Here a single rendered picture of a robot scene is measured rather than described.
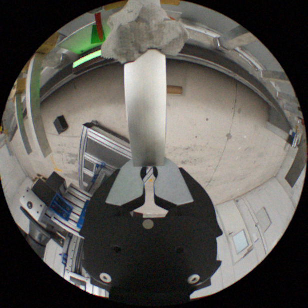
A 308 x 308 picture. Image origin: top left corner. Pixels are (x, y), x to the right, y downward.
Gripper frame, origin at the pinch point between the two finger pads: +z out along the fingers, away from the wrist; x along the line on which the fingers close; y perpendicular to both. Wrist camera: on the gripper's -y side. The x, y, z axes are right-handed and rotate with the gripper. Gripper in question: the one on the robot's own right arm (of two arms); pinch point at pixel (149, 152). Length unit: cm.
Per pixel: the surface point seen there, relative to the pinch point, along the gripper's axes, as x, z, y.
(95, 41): -12.7, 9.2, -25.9
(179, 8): 11, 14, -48
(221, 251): 155, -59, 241
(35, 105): -23.5, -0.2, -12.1
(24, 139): -48.5, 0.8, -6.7
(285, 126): 238, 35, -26
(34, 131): -23.5, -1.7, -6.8
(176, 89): 23, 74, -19
